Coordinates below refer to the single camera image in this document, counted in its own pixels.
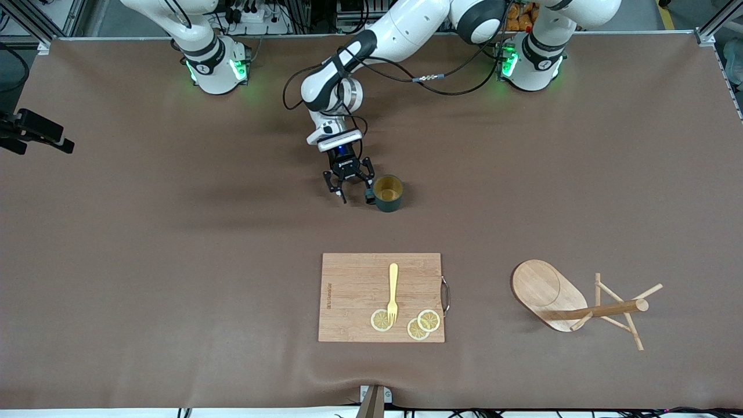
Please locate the orange snack bag pile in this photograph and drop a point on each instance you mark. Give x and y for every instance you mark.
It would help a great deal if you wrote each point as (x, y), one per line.
(519, 23)

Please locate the brown table cover mat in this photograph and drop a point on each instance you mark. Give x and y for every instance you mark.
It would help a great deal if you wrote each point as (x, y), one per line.
(174, 261)

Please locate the lemon slice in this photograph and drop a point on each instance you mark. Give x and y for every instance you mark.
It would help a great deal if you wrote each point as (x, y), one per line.
(429, 320)
(415, 332)
(378, 320)

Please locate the yellow plastic fork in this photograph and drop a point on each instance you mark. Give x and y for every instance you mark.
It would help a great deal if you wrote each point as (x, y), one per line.
(393, 284)

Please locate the teal mug yellow inside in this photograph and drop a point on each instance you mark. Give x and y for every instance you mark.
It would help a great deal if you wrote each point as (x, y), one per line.
(388, 204)

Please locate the wooden mug rack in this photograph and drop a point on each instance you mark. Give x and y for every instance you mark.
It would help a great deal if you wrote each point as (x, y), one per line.
(540, 287)

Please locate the white terminal strip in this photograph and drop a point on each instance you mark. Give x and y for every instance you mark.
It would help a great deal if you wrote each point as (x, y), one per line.
(357, 26)

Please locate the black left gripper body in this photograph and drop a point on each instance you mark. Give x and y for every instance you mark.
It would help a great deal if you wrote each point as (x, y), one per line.
(345, 168)

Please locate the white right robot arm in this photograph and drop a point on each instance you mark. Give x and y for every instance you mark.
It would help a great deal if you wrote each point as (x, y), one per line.
(215, 75)

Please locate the white power strip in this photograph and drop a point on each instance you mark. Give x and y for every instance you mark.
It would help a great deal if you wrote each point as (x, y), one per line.
(255, 16)

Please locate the aluminium profile bracket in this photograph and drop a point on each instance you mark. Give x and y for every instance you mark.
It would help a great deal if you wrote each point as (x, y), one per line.
(374, 403)

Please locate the aluminium frame strut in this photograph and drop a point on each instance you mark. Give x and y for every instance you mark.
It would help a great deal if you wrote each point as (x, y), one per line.
(705, 36)
(44, 46)

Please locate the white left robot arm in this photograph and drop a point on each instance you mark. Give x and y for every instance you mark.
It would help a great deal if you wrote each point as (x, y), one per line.
(406, 29)

